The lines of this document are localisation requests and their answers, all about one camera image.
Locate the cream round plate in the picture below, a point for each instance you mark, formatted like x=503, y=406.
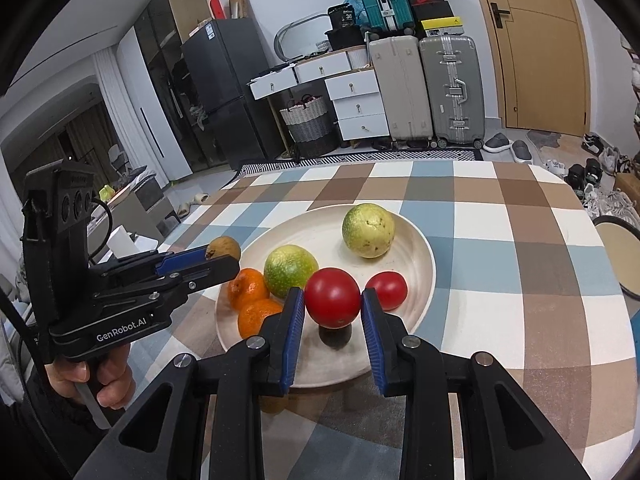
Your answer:
x=320, y=240

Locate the dark glass cabinet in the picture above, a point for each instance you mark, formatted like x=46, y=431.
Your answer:
x=160, y=75

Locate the wooden door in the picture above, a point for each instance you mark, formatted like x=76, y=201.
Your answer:
x=540, y=50

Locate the black refrigerator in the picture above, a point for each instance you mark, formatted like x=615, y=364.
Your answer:
x=225, y=90

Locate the grey slipper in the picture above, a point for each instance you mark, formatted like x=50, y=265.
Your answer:
x=521, y=151
x=497, y=142

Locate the white ribbed filter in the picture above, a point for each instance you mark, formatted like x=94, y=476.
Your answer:
x=359, y=57

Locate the red packet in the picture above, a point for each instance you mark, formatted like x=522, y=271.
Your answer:
x=218, y=6

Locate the cardboard box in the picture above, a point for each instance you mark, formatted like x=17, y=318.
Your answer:
x=236, y=2

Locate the red tomato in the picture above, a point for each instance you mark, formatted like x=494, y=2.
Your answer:
x=332, y=297
x=387, y=290

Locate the beige suitcase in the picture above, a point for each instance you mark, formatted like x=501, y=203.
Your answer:
x=400, y=90

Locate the silver suitcase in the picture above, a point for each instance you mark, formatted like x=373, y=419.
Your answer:
x=452, y=90

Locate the checkered tablecloth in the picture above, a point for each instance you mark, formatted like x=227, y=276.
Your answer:
x=500, y=260

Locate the green yellow citrus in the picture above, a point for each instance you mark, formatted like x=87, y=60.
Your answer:
x=290, y=270

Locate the grey oval hoop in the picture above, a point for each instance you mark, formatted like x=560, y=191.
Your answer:
x=285, y=35

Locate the brown longan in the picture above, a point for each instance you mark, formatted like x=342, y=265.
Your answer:
x=223, y=246

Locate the yellow white shoe box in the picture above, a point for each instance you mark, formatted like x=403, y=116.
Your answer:
x=442, y=27

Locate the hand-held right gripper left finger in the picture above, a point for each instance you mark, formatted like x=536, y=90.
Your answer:
x=292, y=340

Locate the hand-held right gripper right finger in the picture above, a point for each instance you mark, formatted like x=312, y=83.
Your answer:
x=376, y=340

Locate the orange mandarin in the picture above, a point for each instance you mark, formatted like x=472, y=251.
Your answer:
x=257, y=321
x=247, y=287

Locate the round beige stool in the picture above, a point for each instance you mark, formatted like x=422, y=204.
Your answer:
x=617, y=250

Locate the person's left hand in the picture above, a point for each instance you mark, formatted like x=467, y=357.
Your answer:
x=115, y=375

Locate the white drawer cabinet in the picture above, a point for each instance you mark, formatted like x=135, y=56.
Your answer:
x=357, y=105

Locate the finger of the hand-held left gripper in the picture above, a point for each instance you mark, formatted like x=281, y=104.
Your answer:
x=210, y=272
x=182, y=261

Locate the yellow guava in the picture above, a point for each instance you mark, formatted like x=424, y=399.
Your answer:
x=368, y=230

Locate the loose shoes group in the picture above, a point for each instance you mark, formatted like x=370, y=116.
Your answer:
x=600, y=175

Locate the grey white wicker basket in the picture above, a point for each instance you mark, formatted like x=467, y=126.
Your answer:
x=307, y=127

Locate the black bag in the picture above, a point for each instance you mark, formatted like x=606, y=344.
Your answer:
x=345, y=27

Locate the person's left forearm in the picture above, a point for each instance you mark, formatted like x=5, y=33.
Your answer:
x=45, y=430

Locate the blue plastic bag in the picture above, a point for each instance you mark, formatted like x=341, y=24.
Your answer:
x=357, y=7

